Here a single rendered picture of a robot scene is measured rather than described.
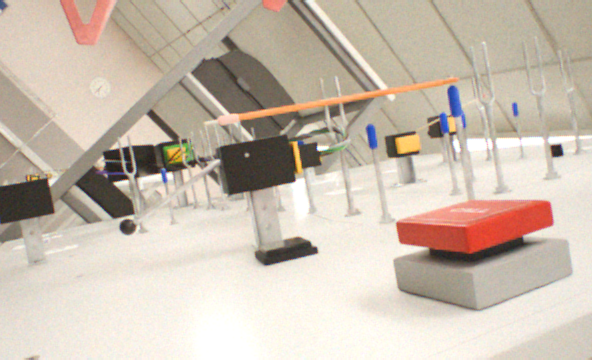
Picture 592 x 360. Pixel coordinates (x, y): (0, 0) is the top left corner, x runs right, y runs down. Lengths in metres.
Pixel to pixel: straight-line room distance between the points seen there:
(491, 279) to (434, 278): 0.03
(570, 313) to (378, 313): 0.08
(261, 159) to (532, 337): 0.29
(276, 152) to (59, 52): 7.70
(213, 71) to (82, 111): 6.56
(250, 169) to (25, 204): 0.35
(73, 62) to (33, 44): 0.54
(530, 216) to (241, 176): 0.25
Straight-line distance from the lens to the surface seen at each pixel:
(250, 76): 1.56
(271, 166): 0.45
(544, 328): 0.21
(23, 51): 8.08
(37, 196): 0.71
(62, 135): 8.00
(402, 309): 0.25
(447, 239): 0.24
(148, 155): 1.15
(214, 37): 1.47
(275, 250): 0.39
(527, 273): 0.25
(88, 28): 0.47
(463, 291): 0.24
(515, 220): 0.25
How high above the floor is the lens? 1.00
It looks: 17 degrees up
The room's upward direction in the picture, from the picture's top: 41 degrees clockwise
